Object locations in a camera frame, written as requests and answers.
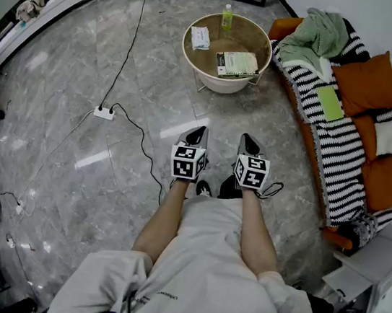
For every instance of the person's right black white shoe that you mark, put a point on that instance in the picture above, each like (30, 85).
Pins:
(229, 188)

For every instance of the green magazine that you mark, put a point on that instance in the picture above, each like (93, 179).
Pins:
(239, 64)

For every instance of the dark patterned knit cushion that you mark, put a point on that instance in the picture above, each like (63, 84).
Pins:
(360, 227)

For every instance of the white tissue packet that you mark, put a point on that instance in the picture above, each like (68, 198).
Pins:
(200, 38)

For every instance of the beige bag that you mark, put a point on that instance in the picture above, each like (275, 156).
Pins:
(30, 7)

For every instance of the person's light grey sweatshirt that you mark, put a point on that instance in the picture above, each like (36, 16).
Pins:
(199, 280)

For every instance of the orange sofa with striped cover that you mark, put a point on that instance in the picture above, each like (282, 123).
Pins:
(336, 147)

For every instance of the green knitted blanket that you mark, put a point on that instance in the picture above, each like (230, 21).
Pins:
(316, 35)

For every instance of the green drink bottle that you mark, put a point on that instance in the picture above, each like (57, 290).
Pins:
(227, 18)

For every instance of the round wooden coffee table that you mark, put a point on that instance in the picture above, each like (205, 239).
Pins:
(242, 39)

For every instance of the white power strip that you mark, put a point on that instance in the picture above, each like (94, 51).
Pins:
(104, 113)

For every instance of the person's right forearm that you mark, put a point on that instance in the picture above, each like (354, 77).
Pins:
(256, 230)

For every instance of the light green sheet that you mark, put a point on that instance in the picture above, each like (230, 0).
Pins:
(329, 104)

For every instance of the white cushion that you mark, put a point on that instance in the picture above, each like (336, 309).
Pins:
(385, 138)

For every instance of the person's left forearm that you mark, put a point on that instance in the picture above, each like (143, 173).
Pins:
(163, 216)

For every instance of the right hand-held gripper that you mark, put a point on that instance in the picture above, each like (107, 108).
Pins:
(252, 173)

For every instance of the white side table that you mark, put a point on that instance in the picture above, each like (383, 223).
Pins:
(373, 266)

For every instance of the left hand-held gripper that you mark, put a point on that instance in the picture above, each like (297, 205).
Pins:
(187, 163)

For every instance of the large orange cushion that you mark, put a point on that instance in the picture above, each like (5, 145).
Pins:
(367, 84)

